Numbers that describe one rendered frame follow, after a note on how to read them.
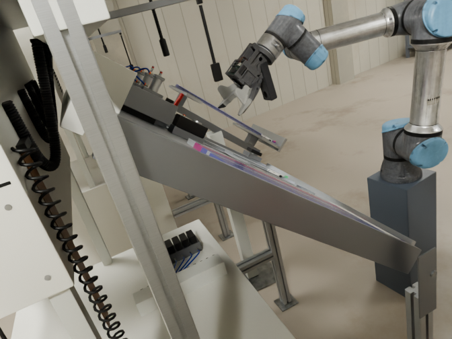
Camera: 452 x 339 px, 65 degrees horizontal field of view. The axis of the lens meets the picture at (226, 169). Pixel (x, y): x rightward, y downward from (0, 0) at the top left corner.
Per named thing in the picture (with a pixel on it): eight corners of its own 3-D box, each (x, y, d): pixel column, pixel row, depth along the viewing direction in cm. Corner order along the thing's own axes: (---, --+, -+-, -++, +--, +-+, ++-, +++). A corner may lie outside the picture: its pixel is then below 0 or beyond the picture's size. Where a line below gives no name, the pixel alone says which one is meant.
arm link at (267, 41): (274, 50, 108) (289, 50, 101) (266, 62, 108) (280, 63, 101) (258, 33, 105) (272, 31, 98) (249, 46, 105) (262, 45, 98)
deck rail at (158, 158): (401, 269, 81) (414, 245, 80) (408, 274, 79) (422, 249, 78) (91, 155, 47) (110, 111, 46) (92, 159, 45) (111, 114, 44)
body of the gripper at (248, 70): (222, 75, 104) (247, 42, 104) (243, 93, 108) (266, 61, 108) (233, 77, 97) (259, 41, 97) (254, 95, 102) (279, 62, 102)
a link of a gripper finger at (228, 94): (208, 93, 110) (229, 74, 105) (221, 105, 113) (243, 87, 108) (207, 99, 108) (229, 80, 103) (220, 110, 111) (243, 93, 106)
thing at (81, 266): (113, 309, 65) (28, 134, 52) (117, 329, 61) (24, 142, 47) (106, 311, 65) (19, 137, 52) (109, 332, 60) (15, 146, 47)
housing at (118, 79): (89, 109, 107) (108, 65, 105) (105, 144, 64) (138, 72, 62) (62, 97, 103) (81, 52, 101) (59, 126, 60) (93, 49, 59)
